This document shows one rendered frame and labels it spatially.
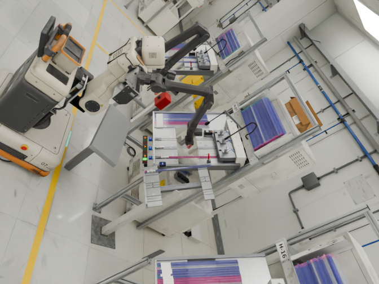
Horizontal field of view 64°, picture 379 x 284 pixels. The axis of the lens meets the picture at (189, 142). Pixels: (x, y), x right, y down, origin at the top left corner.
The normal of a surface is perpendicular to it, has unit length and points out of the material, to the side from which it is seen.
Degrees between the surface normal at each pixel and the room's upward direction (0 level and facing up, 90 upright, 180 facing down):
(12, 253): 0
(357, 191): 90
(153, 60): 90
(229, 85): 90
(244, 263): 45
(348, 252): 90
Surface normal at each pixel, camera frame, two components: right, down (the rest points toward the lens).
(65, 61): 0.05, 0.70
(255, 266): 0.11, -0.72
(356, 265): -0.63, -0.52
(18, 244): 0.77, -0.51
